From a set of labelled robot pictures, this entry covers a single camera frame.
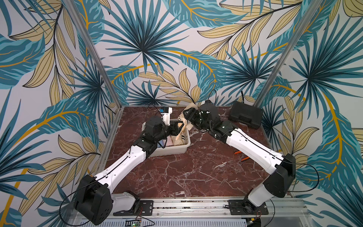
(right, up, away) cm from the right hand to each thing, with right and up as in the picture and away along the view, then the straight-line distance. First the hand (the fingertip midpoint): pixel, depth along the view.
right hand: (185, 114), depth 75 cm
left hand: (-1, -5, -1) cm, 6 cm away
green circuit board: (-25, -56, -3) cm, 62 cm away
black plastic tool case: (+46, +1, +30) cm, 55 cm away
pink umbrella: (-10, -17, +15) cm, 25 cm away
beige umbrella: (-3, -16, +17) cm, 23 cm away
